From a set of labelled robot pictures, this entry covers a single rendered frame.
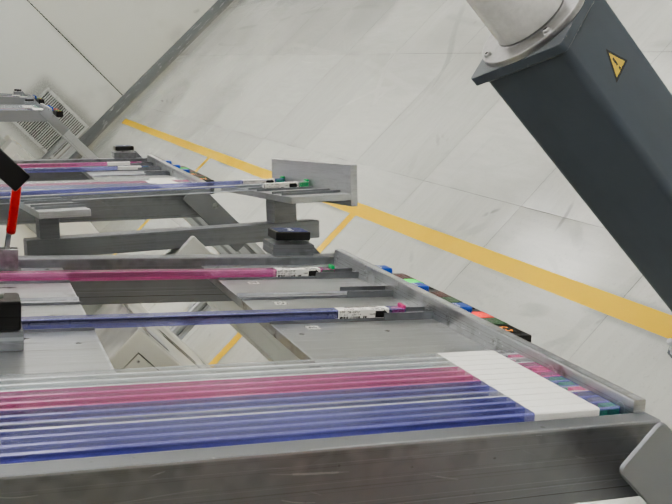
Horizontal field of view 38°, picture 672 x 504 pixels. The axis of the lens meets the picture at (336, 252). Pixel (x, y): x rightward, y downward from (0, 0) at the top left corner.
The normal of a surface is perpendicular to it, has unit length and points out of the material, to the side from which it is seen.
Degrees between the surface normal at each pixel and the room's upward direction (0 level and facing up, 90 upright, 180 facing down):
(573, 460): 90
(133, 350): 90
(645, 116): 90
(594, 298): 0
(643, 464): 90
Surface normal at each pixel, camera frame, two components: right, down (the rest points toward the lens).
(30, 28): 0.36, 0.18
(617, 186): -0.46, 0.73
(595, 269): -0.64, -0.67
